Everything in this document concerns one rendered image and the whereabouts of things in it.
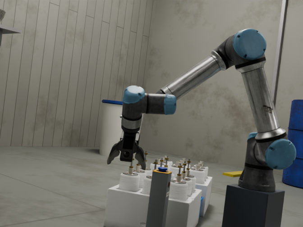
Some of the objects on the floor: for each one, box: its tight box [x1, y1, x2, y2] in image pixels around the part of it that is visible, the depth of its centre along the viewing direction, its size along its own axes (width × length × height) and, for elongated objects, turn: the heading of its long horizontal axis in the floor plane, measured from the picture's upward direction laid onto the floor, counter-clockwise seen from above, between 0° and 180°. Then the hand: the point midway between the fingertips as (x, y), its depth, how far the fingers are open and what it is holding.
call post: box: [146, 172, 172, 227], centre depth 176 cm, size 7×7×31 cm
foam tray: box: [195, 177, 212, 217], centre depth 258 cm, size 39×39×18 cm
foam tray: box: [104, 184, 202, 227], centre depth 206 cm, size 39×39×18 cm
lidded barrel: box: [100, 100, 144, 159], centre depth 480 cm, size 52×52×63 cm
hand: (126, 168), depth 164 cm, fingers open, 14 cm apart
